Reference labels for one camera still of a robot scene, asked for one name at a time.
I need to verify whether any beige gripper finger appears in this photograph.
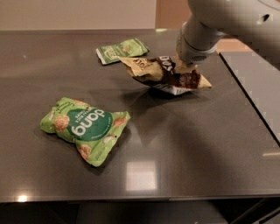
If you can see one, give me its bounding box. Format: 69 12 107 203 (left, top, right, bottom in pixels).
174 53 197 74

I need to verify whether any green Dang rice chip bag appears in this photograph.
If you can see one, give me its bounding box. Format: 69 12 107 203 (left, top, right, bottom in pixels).
40 97 130 167

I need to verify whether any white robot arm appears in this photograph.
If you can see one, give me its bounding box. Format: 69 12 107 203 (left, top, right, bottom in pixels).
175 0 280 73

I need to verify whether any brown Late July chip bag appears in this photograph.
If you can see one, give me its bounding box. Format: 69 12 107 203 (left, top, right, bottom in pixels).
120 56 212 95

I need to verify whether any green jalapeno chip bag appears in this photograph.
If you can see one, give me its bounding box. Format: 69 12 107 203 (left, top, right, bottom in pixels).
95 38 150 66

